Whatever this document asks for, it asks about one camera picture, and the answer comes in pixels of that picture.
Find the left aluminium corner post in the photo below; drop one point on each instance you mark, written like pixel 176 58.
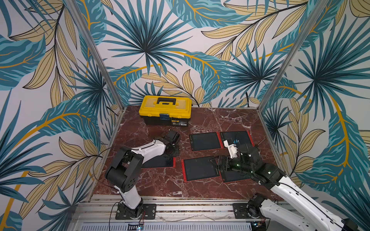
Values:
pixel 83 27

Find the right aluminium corner post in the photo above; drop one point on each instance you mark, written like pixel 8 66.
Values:
pixel 319 7

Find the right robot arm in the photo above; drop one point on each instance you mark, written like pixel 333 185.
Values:
pixel 310 216

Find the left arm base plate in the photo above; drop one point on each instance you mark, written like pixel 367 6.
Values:
pixel 143 211

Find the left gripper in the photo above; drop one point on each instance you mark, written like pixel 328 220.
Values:
pixel 176 147

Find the aluminium corner post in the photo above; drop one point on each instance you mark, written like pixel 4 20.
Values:
pixel 83 27
pixel 319 7

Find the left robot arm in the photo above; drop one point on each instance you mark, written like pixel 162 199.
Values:
pixel 126 166

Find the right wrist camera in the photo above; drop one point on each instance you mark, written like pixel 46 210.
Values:
pixel 232 148

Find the yellow black toolbox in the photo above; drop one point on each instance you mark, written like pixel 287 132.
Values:
pixel 166 110

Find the writing tablet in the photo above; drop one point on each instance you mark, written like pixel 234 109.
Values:
pixel 160 162
pixel 204 141
pixel 236 137
pixel 199 168
pixel 233 176

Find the aluminium frame rail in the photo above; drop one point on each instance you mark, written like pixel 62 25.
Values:
pixel 171 214

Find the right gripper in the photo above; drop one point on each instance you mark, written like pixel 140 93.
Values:
pixel 227 163

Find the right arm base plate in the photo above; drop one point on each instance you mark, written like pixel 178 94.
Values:
pixel 245 210

